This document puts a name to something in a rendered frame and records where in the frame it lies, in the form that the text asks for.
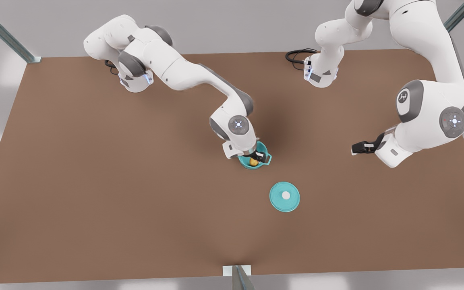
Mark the yellow-brown potato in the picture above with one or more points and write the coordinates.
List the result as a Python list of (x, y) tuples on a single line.
[(253, 162)]

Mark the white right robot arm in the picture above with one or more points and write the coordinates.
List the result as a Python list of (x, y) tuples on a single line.
[(183, 72)]

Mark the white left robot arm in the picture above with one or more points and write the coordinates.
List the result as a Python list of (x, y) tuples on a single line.
[(425, 48)]

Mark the teal pot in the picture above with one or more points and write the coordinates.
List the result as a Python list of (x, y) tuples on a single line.
[(249, 166)]

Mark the teal pot lid white knob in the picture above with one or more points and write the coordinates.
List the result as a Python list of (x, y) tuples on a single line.
[(284, 196)]

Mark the silver frame post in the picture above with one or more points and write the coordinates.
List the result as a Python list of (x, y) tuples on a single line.
[(459, 14), (238, 278), (2, 33)]

